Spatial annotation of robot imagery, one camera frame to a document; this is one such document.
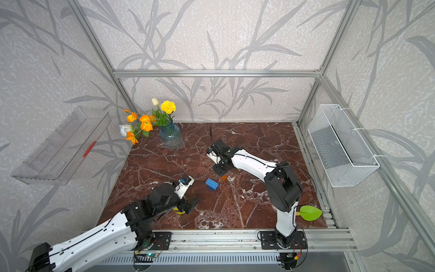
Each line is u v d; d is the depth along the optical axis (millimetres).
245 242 752
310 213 805
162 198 566
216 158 796
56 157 663
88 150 671
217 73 963
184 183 654
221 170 789
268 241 733
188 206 679
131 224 523
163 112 852
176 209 685
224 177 929
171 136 988
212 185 853
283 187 477
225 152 666
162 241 728
